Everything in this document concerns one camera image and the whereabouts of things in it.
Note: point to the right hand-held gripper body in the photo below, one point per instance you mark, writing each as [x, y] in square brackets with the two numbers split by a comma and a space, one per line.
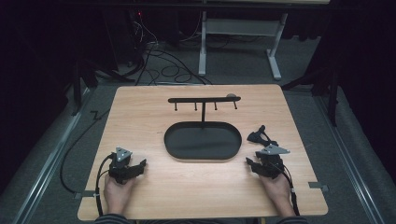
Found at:
[271, 163]

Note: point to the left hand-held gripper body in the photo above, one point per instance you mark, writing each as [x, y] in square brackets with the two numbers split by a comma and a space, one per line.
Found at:
[119, 163]

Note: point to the person's left hand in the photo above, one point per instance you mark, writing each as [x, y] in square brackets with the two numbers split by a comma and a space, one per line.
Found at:
[116, 194]

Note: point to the person's right hand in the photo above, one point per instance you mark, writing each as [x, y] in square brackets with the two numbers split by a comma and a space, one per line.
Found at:
[278, 190]

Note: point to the small black looped object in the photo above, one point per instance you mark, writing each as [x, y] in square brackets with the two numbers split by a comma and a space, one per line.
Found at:
[257, 137]

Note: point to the black hook stand with tray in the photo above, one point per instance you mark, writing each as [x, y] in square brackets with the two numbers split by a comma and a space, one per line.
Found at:
[202, 141]

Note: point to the small grey round object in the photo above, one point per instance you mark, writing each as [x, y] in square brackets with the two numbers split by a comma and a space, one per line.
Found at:
[231, 95]

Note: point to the black metal stand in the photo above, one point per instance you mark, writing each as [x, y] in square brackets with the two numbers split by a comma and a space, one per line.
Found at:
[77, 90]
[333, 93]

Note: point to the grey table bracket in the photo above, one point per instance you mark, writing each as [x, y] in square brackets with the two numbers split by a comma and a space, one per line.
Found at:
[318, 186]
[83, 195]

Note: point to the silver floor rail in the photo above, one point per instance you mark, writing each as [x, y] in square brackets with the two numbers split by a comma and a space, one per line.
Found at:
[46, 169]
[346, 146]

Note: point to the white metal desk frame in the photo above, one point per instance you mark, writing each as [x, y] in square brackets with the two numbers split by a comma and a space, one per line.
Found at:
[239, 27]

